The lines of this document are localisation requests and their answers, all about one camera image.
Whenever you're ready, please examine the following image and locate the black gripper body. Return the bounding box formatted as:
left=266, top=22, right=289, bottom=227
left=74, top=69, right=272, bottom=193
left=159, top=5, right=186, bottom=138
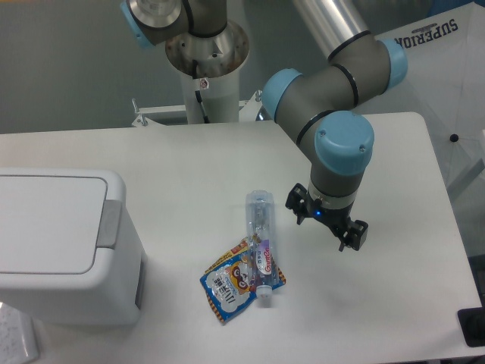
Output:
left=305, top=197, right=355, bottom=234

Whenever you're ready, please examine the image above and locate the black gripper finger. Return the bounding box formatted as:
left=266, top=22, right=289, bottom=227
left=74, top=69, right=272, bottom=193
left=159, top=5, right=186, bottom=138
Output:
left=285, top=184, right=308, bottom=224
left=337, top=220, right=368, bottom=252

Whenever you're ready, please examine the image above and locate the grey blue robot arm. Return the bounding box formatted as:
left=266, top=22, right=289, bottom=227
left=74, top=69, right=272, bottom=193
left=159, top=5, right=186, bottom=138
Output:
left=120, top=1, right=408, bottom=249

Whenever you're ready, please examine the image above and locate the white trash can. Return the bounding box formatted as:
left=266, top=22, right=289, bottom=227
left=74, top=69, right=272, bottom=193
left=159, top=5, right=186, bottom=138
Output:
left=1, top=168, right=147, bottom=325

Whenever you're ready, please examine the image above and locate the clear plastic bottle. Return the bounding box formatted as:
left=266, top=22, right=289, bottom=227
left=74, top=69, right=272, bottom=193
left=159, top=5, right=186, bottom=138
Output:
left=246, top=190, right=280, bottom=308

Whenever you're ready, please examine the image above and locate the blue snack bag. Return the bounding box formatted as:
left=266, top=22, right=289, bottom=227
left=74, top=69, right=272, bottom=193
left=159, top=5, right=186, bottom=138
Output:
left=200, top=237, right=286, bottom=325

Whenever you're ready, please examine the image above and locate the black device at edge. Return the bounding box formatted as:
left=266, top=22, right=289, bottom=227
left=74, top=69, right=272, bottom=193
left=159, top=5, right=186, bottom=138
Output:
left=458, top=307, right=484, bottom=347

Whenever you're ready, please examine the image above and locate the white umbrella with text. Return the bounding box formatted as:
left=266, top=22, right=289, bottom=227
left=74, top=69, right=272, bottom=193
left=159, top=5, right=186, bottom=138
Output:
left=371, top=1, right=484, bottom=198

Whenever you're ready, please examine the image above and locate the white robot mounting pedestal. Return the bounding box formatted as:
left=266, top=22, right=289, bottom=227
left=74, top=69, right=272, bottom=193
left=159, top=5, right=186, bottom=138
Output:
left=132, top=67, right=271, bottom=127

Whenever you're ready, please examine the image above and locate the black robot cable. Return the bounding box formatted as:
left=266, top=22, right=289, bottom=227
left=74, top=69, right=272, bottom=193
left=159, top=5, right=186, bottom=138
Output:
left=191, top=58, right=211, bottom=124

